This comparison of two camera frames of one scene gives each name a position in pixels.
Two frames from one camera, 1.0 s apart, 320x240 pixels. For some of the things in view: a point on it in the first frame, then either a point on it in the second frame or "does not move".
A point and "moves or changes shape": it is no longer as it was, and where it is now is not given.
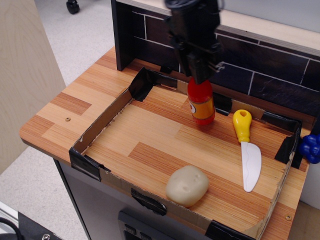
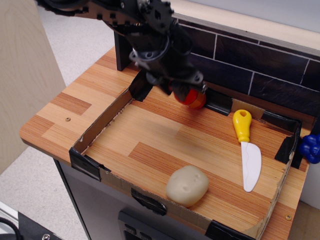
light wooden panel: (30, 72) does not move
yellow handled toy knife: (251, 154) does not move
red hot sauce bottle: (201, 101) moves or changes shape
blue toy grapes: (310, 147) does not move
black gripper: (193, 29) -> (166, 57)
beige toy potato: (186, 185) does not move
